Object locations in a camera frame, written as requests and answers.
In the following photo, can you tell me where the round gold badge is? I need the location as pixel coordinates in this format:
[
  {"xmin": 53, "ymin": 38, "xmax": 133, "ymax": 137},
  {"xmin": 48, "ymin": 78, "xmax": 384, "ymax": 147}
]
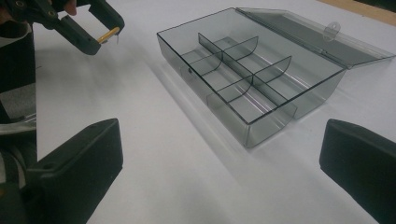
[{"xmin": 96, "ymin": 26, "xmax": 121, "ymax": 45}]

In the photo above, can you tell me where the grey transparent compartment box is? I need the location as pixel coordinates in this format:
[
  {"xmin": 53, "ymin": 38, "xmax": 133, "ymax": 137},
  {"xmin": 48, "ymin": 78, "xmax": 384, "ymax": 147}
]
[{"xmin": 156, "ymin": 7, "xmax": 396, "ymax": 149}]

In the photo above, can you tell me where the white table board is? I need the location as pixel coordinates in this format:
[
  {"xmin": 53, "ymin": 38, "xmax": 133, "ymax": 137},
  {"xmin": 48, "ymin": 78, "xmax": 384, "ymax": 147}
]
[{"xmin": 32, "ymin": 0, "xmax": 396, "ymax": 224}]

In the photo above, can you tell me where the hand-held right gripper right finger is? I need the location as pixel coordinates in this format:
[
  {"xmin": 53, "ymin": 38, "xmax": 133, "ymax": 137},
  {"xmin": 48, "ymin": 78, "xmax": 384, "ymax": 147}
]
[{"xmin": 318, "ymin": 119, "xmax": 396, "ymax": 224}]

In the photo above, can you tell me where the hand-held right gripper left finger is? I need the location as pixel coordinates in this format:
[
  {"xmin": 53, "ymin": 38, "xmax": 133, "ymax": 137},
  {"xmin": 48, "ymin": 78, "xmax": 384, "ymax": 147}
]
[{"xmin": 22, "ymin": 118, "xmax": 124, "ymax": 224}]

